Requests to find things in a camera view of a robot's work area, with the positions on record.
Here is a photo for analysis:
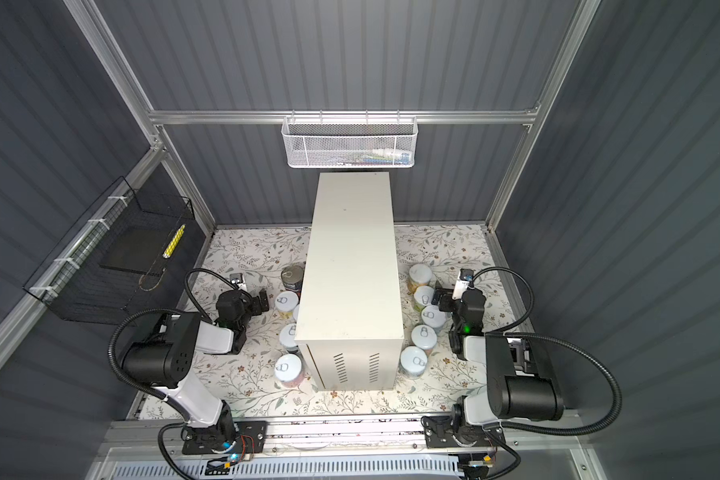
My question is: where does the teal labelled can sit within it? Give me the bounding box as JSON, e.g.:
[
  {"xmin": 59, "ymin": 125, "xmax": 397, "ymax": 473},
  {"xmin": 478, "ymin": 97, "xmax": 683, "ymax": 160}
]
[{"xmin": 399, "ymin": 345, "xmax": 428, "ymax": 378}]

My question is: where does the pink labelled can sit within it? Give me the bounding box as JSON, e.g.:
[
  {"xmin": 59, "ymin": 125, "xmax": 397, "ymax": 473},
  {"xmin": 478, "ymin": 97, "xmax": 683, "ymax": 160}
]
[{"xmin": 274, "ymin": 354, "xmax": 304, "ymax": 388}]

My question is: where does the light blue labelled can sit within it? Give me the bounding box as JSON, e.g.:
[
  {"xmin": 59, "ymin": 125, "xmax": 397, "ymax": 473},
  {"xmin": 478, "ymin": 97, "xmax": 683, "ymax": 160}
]
[{"xmin": 279, "ymin": 323, "xmax": 299, "ymax": 354}]

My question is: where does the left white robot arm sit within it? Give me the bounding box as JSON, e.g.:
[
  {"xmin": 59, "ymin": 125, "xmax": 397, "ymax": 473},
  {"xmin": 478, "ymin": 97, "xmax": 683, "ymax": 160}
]
[{"xmin": 107, "ymin": 268, "xmax": 270, "ymax": 463}]

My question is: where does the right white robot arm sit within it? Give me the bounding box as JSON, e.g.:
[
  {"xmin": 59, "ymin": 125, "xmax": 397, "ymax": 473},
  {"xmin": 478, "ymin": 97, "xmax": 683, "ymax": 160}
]
[{"xmin": 421, "ymin": 266, "xmax": 623, "ymax": 448}]

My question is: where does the white metal cabinet counter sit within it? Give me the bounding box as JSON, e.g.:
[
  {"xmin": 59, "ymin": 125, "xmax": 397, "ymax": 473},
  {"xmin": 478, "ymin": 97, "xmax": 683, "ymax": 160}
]
[{"xmin": 295, "ymin": 172, "xmax": 405, "ymax": 391}]

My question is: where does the green labelled can right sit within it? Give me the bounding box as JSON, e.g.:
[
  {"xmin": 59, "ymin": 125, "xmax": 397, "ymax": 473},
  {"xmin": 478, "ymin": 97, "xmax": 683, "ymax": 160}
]
[{"xmin": 413, "ymin": 285, "xmax": 435, "ymax": 312}]

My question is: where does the white lidded can right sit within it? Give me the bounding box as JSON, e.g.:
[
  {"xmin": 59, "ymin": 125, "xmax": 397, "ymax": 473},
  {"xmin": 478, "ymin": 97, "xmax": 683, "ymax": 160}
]
[{"xmin": 420, "ymin": 305, "xmax": 448, "ymax": 334}]

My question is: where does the yellow labelled can left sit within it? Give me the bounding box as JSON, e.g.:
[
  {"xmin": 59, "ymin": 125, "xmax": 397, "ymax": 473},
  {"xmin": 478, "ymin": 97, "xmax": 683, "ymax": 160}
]
[{"xmin": 273, "ymin": 291, "xmax": 299, "ymax": 319}]

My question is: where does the yellow can far right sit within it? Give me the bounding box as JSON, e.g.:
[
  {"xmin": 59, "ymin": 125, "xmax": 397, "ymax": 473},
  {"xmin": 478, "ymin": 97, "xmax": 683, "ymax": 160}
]
[{"xmin": 407, "ymin": 263, "xmax": 433, "ymax": 294}]

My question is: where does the dark bare-lid tin can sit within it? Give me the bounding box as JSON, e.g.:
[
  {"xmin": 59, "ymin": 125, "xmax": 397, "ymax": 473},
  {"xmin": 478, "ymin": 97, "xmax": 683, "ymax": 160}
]
[{"xmin": 280, "ymin": 264, "xmax": 305, "ymax": 296}]

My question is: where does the orange labelled can right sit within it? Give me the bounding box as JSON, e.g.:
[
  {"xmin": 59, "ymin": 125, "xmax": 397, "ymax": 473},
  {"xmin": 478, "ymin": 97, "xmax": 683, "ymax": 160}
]
[{"xmin": 411, "ymin": 324, "xmax": 438, "ymax": 356}]

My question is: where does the yellow marker in basket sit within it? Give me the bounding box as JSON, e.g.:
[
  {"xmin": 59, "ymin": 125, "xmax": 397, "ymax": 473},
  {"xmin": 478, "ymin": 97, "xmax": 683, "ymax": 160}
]
[{"xmin": 162, "ymin": 224, "xmax": 186, "ymax": 259}]

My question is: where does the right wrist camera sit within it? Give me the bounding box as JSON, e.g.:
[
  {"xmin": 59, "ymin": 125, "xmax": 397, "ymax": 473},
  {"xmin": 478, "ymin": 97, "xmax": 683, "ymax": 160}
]
[{"xmin": 452, "ymin": 268, "xmax": 475, "ymax": 300}]

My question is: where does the black wire wall basket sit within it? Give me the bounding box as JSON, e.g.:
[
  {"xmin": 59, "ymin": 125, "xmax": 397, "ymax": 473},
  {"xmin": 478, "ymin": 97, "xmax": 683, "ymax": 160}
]
[{"xmin": 23, "ymin": 177, "xmax": 198, "ymax": 325}]

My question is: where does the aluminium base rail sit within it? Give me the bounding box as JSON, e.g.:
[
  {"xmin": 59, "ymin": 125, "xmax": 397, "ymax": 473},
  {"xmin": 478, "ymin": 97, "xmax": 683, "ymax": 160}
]
[{"xmin": 104, "ymin": 411, "xmax": 583, "ymax": 463}]

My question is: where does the white wire mesh basket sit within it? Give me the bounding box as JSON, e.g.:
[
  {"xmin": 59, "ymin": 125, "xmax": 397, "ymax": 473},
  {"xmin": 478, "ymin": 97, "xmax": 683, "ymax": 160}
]
[{"xmin": 281, "ymin": 118, "xmax": 419, "ymax": 169}]

